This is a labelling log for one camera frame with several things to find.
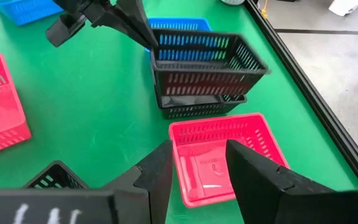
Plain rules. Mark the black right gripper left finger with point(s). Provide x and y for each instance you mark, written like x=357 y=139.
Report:
x=154 y=186

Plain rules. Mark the white plastic object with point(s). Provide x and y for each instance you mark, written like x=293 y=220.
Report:
x=343 y=6

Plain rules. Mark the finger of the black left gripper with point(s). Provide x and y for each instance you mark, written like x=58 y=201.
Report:
x=67 y=28
x=135 y=15

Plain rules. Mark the blue plastic slotted basket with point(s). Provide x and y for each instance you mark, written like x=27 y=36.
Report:
x=26 y=12
x=179 y=20

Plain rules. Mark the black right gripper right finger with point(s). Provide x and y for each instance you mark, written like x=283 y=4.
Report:
x=275 y=199

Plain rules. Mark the white patterned plant pot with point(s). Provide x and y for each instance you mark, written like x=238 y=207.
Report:
x=233 y=2

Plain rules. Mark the black plastic slotted basket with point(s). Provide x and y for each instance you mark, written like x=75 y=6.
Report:
x=197 y=70
x=70 y=179
x=179 y=102

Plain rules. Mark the black table edge rail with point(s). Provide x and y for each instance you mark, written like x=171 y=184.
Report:
x=311 y=90

